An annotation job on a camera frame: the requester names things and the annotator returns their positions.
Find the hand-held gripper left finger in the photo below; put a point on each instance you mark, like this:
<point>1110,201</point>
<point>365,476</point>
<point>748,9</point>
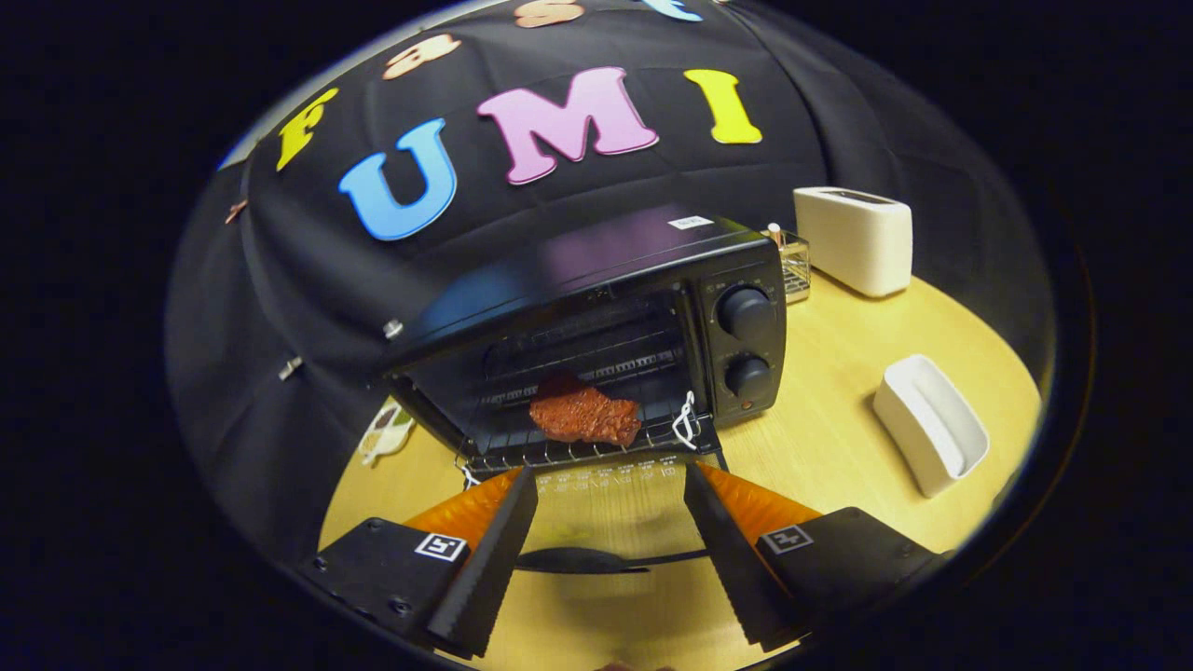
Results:
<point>489,559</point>

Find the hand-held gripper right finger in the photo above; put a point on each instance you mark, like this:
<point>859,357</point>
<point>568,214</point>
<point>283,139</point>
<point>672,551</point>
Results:
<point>727,559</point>

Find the brown steak piece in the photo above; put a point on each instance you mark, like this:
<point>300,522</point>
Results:
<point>582,415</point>

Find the black toaster oven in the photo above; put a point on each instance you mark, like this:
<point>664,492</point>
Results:
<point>596,261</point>

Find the white pop-up toaster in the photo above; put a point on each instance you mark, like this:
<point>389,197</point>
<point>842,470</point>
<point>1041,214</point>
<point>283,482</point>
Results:
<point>853,242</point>

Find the white sectioned condiment tray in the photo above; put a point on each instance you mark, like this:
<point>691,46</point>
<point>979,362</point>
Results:
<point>384,436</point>

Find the white rectangular plate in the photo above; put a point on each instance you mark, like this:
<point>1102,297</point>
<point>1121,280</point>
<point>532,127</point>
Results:
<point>932,429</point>

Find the pink clothes peg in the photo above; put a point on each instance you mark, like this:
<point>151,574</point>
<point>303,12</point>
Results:
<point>235,212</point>

